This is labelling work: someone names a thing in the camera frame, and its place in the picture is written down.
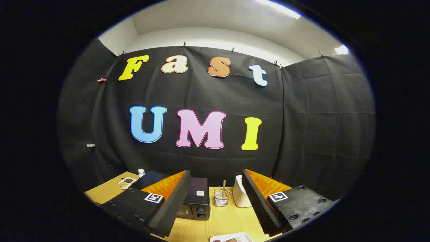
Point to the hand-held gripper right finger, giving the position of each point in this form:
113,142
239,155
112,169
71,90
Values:
258,205

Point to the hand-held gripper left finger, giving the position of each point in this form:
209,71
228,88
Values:
174,205

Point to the black toaster oven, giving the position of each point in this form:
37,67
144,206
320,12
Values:
198,203

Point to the white square food dish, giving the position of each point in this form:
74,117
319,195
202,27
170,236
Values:
242,236

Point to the white toaster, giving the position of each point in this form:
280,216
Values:
239,196

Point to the wooden stick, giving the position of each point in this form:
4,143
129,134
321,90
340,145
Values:
224,186

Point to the small white bottle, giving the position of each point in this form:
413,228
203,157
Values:
141,173

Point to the white dish with seeds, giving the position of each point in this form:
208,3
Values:
126,183

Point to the row of black cloth clips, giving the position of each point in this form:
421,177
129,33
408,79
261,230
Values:
184,44

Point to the small ceiling light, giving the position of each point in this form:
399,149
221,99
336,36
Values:
341,49

